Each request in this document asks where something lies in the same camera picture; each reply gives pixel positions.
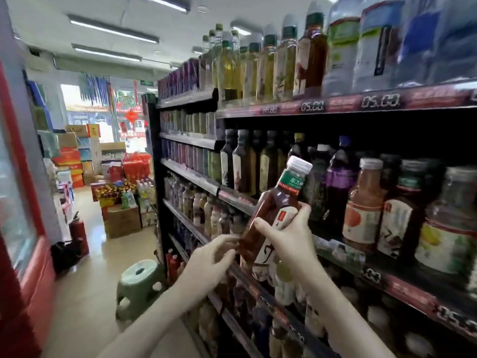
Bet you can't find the drinks shelf unit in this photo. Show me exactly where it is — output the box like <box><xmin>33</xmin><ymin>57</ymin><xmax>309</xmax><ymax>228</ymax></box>
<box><xmin>145</xmin><ymin>78</ymin><xmax>477</xmax><ymax>358</ymax></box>

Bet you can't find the row of pastel drink cans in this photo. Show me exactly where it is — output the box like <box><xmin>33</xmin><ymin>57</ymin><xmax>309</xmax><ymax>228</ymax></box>
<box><xmin>177</xmin><ymin>108</ymin><xmax>222</xmax><ymax>136</ymax></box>
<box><xmin>162</xmin><ymin>140</ymin><xmax>223</xmax><ymax>183</ymax></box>

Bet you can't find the person's left hand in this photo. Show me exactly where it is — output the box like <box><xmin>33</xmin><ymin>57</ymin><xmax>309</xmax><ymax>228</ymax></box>
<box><xmin>179</xmin><ymin>233</ymin><xmax>241</xmax><ymax>303</ymax></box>

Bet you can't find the stack of red shopping baskets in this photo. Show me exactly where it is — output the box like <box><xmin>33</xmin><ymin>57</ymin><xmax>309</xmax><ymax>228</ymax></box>
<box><xmin>121</xmin><ymin>153</ymin><xmax>152</xmax><ymax>182</ymax></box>

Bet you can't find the cardboard box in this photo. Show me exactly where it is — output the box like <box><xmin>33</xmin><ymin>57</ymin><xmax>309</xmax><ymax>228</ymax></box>
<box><xmin>104</xmin><ymin>206</ymin><xmax>143</xmax><ymax>239</ymax></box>

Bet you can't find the red fire extinguisher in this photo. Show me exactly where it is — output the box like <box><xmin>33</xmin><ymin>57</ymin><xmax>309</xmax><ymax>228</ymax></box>
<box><xmin>69</xmin><ymin>212</ymin><xmax>90</xmax><ymax>257</ymax></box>

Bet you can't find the person's right hand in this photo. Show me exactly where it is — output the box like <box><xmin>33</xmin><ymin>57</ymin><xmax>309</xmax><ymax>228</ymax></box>
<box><xmin>252</xmin><ymin>202</ymin><xmax>323</xmax><ymax>284</ymax></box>

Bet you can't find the black bag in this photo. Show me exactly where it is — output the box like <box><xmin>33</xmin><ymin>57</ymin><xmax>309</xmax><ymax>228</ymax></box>
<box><xmin>50</xmin><ymin>238</ymin><xmax>83</xmax><ymax>275</ymax></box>

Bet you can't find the red shelf price strip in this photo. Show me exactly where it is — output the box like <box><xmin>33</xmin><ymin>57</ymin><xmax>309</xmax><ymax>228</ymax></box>
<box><xmin>216</xmin><ymin>80</ymin><xmax>477</xmax><ymax>121</ymax></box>
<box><xmin>313</xmin><ymin>235</ymin><xmax>477</xmax><ymax>340</ymax></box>

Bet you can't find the person's right forearm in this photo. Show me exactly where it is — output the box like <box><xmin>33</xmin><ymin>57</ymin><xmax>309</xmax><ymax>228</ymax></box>
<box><xmin>297</xmin><ymin>263</ymin><xmax>398</xmax><ymax>358</ymax></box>

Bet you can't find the green plastic stool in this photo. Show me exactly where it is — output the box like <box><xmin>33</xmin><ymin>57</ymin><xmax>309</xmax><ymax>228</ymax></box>
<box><xmin>115</xmin><ymin>259</ymin><xmax>166</xmax><ymax>323</ymax></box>

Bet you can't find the stack of coloured cartons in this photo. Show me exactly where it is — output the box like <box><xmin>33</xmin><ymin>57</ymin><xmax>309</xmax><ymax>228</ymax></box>
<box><xmin>52</xmin><ymin>123</ymin><xmax>105</xmax><ymax>191</ymax></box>

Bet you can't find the person's left forearm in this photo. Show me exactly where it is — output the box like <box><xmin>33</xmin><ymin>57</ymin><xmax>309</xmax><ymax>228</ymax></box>
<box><xmin>97</xmin><ymin>283</ymin><xmax>217</xmax><ymax>358</ymax></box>

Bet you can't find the ceiling light tube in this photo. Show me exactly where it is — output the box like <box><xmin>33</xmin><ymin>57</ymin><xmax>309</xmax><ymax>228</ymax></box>
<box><xmin>67</xmin><ymin>14</ymin><xmax>160</xmax><ymax>45</ymax></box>
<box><xmin>138</xmin><ymin>0</ymin><xmax>191</xmax><ymax>13</ymax></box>
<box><xmin>72</xmin><ymin>44</ymin><xmax>143</xmax><ymax>63</ymax></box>

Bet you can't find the row of clear water bottles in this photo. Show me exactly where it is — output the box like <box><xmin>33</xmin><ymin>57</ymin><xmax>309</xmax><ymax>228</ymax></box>
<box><xmin>322</xmin><ymin>0</ymin><xmax>477</xmax><ymax>98</ymax></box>

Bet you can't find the dark red tea bottle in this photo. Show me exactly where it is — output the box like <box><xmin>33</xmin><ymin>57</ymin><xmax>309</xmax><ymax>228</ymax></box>
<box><xmin>238</xmin><ymin>155</ymin><xmax>314</xmax><ymax>284</ymax></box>

